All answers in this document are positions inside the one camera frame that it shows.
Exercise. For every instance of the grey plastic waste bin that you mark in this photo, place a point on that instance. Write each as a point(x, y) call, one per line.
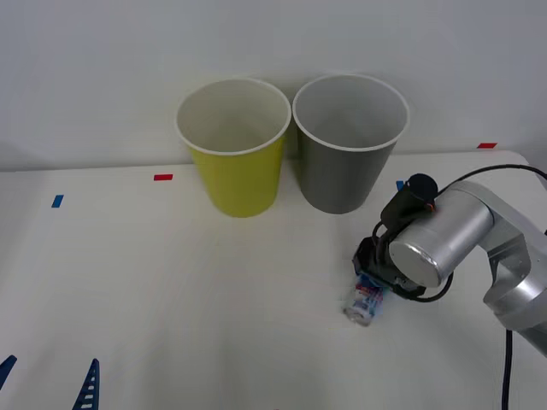
point(342, 179)

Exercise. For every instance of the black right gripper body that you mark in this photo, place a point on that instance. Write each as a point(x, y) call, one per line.
point(384, 265)

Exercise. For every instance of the yellow-green plastic waste bin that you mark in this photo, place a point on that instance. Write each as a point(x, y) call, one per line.
point(239, 183)

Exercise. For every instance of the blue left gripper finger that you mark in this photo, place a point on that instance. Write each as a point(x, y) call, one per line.
point(89, 386)
point(5, 366)

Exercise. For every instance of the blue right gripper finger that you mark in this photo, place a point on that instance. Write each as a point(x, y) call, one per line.
point(364, 254)

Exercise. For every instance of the blue and silver drink can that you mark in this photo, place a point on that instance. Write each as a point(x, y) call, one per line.
point(361, 305)

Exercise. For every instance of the silver and black right arm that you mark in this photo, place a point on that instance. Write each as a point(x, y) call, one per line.
point(461, 222)

